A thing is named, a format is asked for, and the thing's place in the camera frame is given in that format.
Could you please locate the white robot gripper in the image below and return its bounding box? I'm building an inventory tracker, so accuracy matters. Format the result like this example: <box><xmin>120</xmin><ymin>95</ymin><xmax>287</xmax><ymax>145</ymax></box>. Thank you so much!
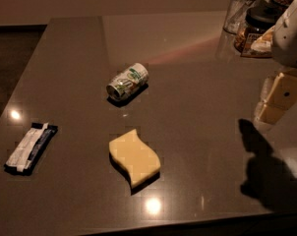
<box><xmin>255</xmin><ymin>0</ymin><xmax>297</xmax><ymax>125</ymax></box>

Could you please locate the white green 7up can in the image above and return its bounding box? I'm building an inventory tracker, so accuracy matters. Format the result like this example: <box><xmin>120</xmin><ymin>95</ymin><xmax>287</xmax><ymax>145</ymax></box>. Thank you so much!
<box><xmin>106</xmin><ymin>63</ymin><xmax>149</xmax><ymax>101</ymax></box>

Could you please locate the glass jar with black lid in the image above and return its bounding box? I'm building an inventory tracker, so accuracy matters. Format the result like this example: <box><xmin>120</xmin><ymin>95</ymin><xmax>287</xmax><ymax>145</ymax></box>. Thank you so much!
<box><xmin>234</xmin><ymin>4</ymin><xmax>280</xmax><ymax>58</ymax></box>

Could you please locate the clear empty glass cup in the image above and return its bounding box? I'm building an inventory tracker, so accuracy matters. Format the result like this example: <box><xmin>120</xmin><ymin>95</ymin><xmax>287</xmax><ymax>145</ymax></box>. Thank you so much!
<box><xmin>223</xmin><ymin>0</ymin><xmax>260</xmax><ymax>34</ymax></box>

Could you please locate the yellow wavy sponge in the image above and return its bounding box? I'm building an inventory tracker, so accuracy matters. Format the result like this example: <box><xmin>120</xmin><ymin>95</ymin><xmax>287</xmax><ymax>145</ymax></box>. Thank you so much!
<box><xmin>109</xmin><ymin>129</ymin><xmax>161</xmax><ymax>189</ymax></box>

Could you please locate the black white snack bar wrapper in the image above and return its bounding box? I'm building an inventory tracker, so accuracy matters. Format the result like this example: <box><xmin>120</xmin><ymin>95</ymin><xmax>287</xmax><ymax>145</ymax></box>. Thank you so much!
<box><xmin>4</xmin><ymin>123</ymin><xmax>58</xmax><ymax>176</ymax></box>

